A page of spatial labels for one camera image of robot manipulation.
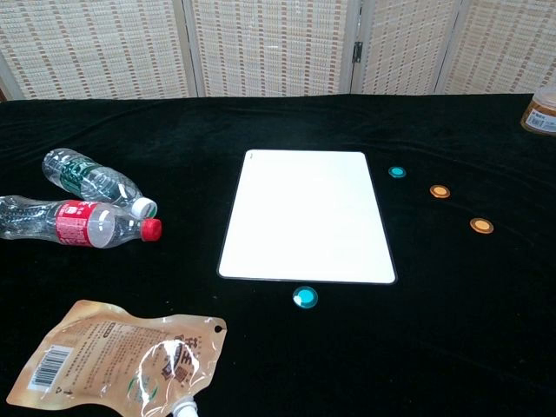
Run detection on brown spout pouch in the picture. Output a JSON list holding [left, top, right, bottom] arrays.
[[5, 299, 228, 417]]

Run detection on clear jar brown contents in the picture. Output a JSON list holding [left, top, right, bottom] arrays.
[[520, 85, 556, 137]]

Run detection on white rectangular board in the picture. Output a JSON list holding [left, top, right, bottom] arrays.
[[216, 149, 398, 286]]

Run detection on clear bottle green label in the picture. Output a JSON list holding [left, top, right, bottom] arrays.
[[41, 148, 159, 218]]

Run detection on woven folding screen panel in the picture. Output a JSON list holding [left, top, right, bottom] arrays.
[[350, 0, 464, 96], [434, 0, 556, 96], [182, 0, 361, 99], [0, 0, 201, 102]]

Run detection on clear bottle red label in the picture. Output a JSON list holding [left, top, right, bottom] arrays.
[[0, 195, 163, 249]]

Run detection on black velvet tablecloth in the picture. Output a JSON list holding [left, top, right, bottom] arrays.
[[0, 93, 556, 417]]

